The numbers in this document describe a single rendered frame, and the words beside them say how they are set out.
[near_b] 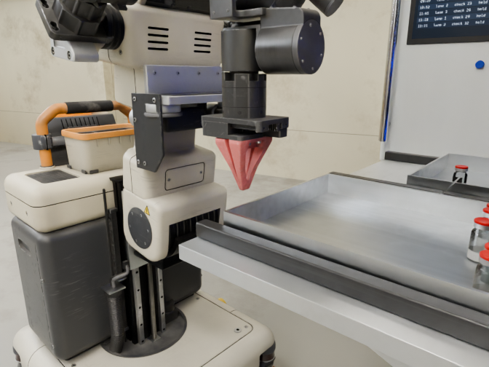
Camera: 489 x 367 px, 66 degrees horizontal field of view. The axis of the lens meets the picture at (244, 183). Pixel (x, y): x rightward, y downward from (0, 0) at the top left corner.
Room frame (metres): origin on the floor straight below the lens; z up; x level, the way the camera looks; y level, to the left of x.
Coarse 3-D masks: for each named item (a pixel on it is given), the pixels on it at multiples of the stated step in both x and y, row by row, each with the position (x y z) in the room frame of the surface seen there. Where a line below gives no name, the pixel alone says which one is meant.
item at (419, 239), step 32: (288, 192) 0.55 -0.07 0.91; (320, 192) 0.62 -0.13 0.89; (352, 192) 0.61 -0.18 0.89; (384, 192) 0.57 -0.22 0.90; (416, 192) 0.54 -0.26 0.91; (224, 224) 0.45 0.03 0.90; (256, 224) 0.41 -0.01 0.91; (288, 224) 0.49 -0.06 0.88; (320, 224) 0.49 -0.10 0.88; (352, 224) 0.49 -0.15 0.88; (384, 224) 0.49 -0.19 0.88; (416, 224) 0.49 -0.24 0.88; (448, 224) 0.49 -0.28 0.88; (320, 256) 0.36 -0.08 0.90; (352, 256) 0.33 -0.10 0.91; (384, 256) 0.39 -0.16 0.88; (416, 256) 0.39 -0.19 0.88; (448, 256) 0.39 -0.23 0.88; (416, 288) 0.29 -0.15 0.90; (448, 288) 0.28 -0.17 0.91
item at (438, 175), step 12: (444, 156) 0.79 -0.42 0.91; (456, 156) 0.81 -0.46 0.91; (468, 156) 0.80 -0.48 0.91; (420, 168) 0.68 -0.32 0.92; (432, 168) 0.73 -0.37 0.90; (444, 168) 0.81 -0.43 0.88; (468, 168) 0.80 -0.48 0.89; (480, 168) 0.78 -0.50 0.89; (408, 180) 0.63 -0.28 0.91; (420, 180) 0.62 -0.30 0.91; (432, 180) 0.61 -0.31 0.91; (444, 180) 0.72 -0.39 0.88; (468, 180) 0.72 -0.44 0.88; (480, 180) 0.72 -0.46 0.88; (456, 192) 0.58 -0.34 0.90; (468, 192) 0.57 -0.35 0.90; (480, 192) 0.56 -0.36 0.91
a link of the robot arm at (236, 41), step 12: (240, 24) 0.50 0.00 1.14; (252, 24) 0.49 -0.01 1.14; (228, 36) 0.48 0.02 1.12; (240, 36) 0.47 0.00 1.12; (252, 36) 0.48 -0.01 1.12; (228, 48) 0.48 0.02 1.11; (240, 48) 0.47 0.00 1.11; (252, 48) 0.48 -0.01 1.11; (228, 60) 0.48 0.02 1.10; (240, 60) 0.47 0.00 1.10; (252, 60) 0.48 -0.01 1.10; (240, 72) 0.48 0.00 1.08; (252, 72) 0.49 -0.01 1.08
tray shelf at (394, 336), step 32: (384, 160) 0.91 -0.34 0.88; (192, 256) 0.41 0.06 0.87; (224, 256) 0.40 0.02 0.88; (256, 288) 0.35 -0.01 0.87; (288, 288) 0.33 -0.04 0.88; (320, 288) 0.33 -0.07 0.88; (320, 320) 0.30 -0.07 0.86; (352, 320) 0.28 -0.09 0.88; (384, 320) 0.28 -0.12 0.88; (384, 352) 0.26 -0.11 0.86; (416, 352) 0.24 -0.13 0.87; (448, 352) 0.24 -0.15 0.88; (480, 352) 0.24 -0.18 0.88
